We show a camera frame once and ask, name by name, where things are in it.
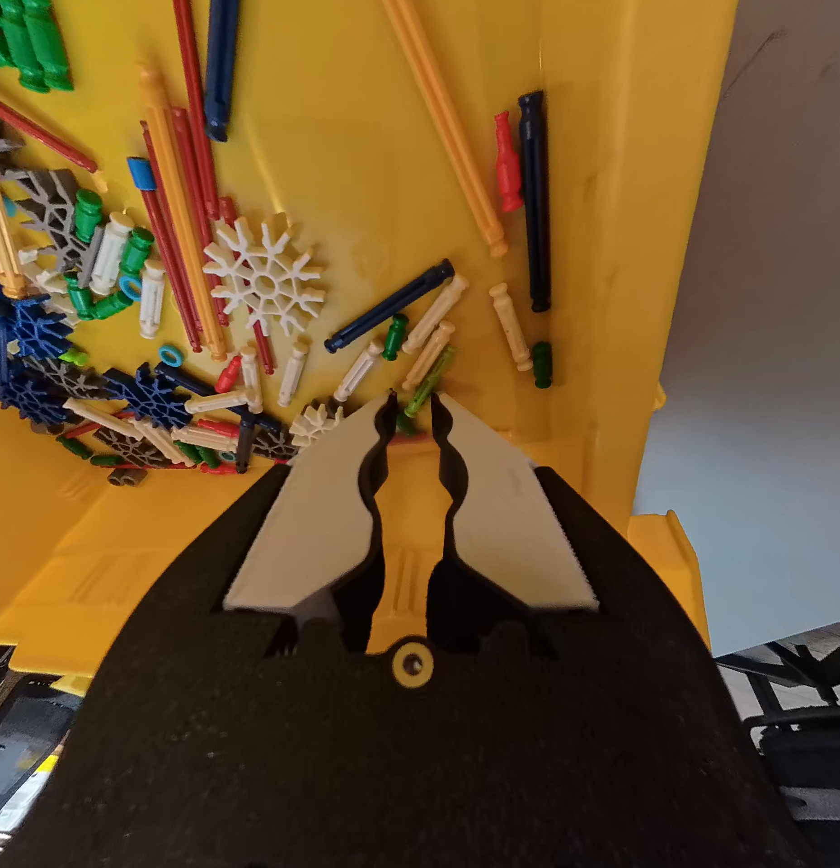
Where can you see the light green toy rod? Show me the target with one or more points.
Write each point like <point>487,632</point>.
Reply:
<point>430,383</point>

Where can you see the black office chair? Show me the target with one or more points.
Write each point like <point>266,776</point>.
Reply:
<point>799,746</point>

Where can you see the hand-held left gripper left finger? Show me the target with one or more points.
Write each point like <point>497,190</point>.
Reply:
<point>304,536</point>

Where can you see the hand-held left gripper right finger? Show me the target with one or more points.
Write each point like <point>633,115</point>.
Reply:
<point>514,536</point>

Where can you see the yellow plastic crate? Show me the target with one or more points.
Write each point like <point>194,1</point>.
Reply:
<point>359,169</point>

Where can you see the pile of colourful toy pieces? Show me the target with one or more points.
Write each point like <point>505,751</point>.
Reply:
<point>40,47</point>

